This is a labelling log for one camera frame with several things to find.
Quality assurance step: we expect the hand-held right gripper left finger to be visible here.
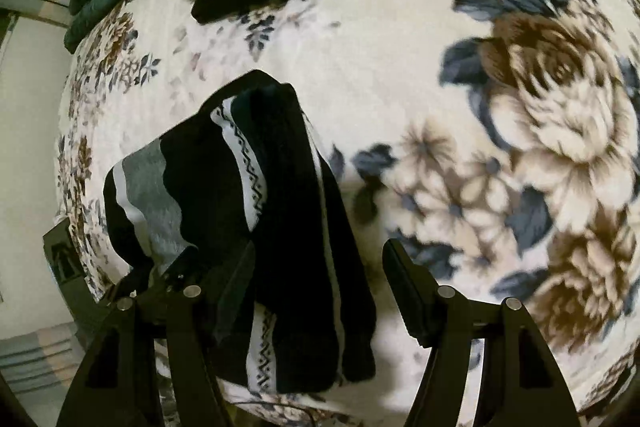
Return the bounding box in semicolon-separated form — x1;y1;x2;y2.
55;239;258;427

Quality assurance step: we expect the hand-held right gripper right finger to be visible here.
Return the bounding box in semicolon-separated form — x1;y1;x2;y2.
382;238;581;427

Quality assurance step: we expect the black striped sweater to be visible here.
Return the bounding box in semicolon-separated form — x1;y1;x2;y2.
102;69;377;395

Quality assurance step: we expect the dark box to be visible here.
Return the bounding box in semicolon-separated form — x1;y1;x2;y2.
42;217;126;328

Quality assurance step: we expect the floral blanket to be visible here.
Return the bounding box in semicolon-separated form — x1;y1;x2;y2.
52;0;640;427

